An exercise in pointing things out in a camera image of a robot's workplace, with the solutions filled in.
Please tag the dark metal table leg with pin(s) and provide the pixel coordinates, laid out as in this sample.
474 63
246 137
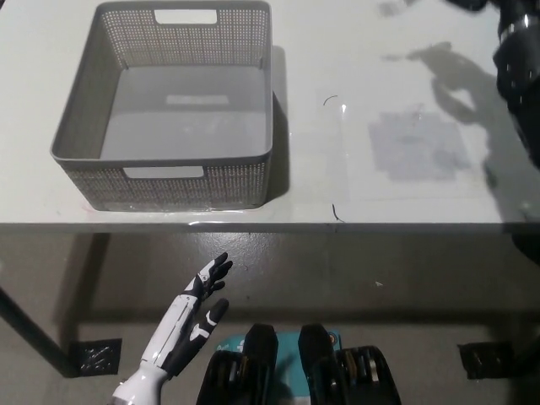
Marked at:
38 339

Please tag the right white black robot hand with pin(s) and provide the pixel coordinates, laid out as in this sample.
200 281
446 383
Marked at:
468 3

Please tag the gray perforated plastic basket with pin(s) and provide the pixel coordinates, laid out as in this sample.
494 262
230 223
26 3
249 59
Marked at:
185 118

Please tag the black floor tape patch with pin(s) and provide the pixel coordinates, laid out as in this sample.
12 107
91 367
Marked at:
96 358
483 362

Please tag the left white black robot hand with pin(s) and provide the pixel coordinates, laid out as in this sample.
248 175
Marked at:
177 333

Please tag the black rounded object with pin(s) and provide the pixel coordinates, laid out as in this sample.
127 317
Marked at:
527 249

